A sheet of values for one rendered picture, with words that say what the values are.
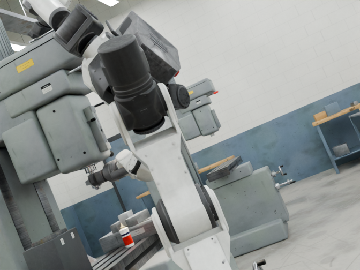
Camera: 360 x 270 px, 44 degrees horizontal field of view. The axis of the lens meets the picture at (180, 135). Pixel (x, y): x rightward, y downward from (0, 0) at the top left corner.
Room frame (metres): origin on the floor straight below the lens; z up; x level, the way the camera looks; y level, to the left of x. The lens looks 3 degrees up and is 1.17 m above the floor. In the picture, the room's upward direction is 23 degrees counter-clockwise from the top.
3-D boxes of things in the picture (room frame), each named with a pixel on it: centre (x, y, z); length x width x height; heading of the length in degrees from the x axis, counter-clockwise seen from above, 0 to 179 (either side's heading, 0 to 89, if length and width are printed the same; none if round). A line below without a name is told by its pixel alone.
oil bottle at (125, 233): (2.01, 0.40, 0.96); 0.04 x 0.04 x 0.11
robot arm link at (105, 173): (1.99, 0.36, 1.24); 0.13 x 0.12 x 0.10; 145
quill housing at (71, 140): (2.04, 0.44, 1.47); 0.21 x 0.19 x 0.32; 164
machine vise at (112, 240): (2.18, 0.37, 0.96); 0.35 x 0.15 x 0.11; 72
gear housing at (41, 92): (2.06, 0.48, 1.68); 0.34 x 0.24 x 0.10; 74
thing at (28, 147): (2.10, 0.62, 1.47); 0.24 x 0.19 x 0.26; 164
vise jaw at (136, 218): (2.17, 0.34, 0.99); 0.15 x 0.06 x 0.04; 162
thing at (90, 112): (2.01, 0.33, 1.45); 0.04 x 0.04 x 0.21; 74
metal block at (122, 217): (2.19, 0.39, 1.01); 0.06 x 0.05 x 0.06; 162
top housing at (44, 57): (2.05, 0.45, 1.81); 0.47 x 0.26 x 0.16; 74
